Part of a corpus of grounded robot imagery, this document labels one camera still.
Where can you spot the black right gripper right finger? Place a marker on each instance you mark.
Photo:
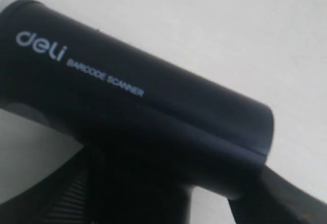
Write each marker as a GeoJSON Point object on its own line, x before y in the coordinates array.
{"type": "Point", "coordinates": [273, 199]}

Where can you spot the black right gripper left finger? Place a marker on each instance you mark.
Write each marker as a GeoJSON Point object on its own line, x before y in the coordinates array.
{"type": "Point", "coordinates": [73, 191]}

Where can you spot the black handheld barcode scanner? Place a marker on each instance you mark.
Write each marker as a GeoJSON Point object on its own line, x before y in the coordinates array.
{"type": "Point", "coordinates": [159, 130]}

